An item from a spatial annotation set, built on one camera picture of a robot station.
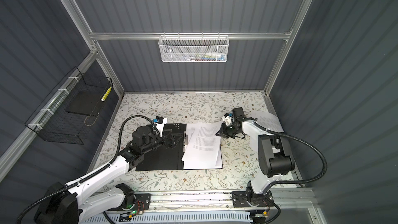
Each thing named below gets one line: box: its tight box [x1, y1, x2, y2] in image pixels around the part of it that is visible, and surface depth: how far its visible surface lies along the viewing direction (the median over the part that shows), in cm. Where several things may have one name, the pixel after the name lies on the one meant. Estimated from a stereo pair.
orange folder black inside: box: [135, 122, 223, 172], surface depth 88 cm
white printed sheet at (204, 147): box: [181, 120, 223, 166], surface depth 93 cm
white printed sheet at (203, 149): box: [181, 120, 223, 170], surface depth 93 cm
